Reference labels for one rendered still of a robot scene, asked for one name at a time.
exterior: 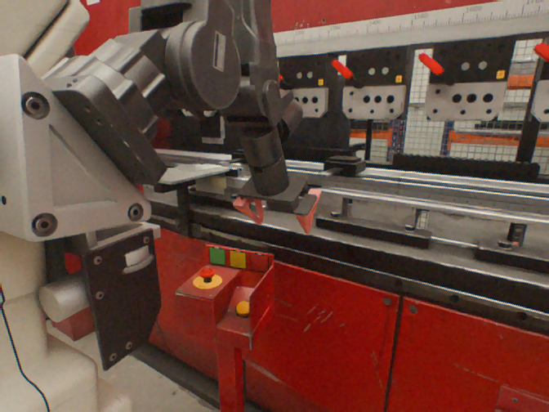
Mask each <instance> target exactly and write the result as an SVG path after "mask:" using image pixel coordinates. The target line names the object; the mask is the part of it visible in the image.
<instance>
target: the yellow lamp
mask: <svg viewBox="0 0 549 412"><path fill-rule="evenodd" d="M230 265H231V266H232V267H238V268H243V269H246V258H245V253H240V252H235V251H230Z"/></svg>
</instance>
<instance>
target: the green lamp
mask: <svg viewBox="0 0 549 412"><path fill-rule="evenodd" d="M210 251H211V262H212V263H217V264H222V265H225V250H223V249H213V248H210Z"/></svg>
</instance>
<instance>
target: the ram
mask: <svg viewBox="0 0 549 412"><path fill-rule="evenodd" d="M498 1H504V0H271V21H272V29H273V33H279V32H285V31H290V30H297V29H308V28H314V27H320V26H327V25H338V24H345V23H350V22H356V21H362V20H374V19H380V18H386V17H392V16H403V15H410V14H416V13H421V12H428V11H438V10H445V9H451V8H457V7H463V6H469V5H475V4H481V3H487V2H498ZM79 2H80V3H81V4H82V5H83V7H84V8H85V9H86V10H87V12H88V14H89V22H88V25H87V27H86V28H85V29H84V30H83V32H82V33H81V35H80V36H79V37H78V40H77V41H76V43H75V44H73V45H74V48H75V52H76V56H78V55H84V56H89V55H90V54H92V53H93V52H94V51H95V50H97V49H98V48H99V47H100V46H102V45H103V44H104V43H105V42H107V41H108V39H109V38H112V39H114V38H116V37H117V36H120V35H125V34H129V9H131V8H135V7H140V6H141V0H100V1H99V2H96V3H94V4H91V5H87V0H79ZM511 34H517V39H516V40H526V39H535V38H546V37H547V35H548V34H549V13H548V14H541V15H534V16H520V17H513V18H505V19H498V20H485V21H477V22H470V23H463V24H455V25H449V26H442V27H434V28H428V29H414V30H407V31H399V32H392V33H384V34H370V35H364V36H357V37H349V38H335V39H329V40H320V41H313V42H306V43H293V44H285V45H278V46H276V62H279V56H293V55H302V54H311V53H320V52H329V53H331V54H333V55H336V56H346V51H347V50H354V49H363V48H372V47H389V46H398V45H407V44H409V45H410V46H411V47H412V48H413V49H414V50H421V49H431V48H433V43H434V42H441V41H449V40H459V39H468V38H484V37H493V36H502V35H511Z"/></svg>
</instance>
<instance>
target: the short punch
mask: <svg viewBox="0 0 549 412"><path fill-rule="evenodd" d="M199 128H200V136H201V137H202V142H203V143H208V144H220V145H224V138H225V121H224V119H223V117H222V116H220V117H206V118H205V120H199Z"/></svg>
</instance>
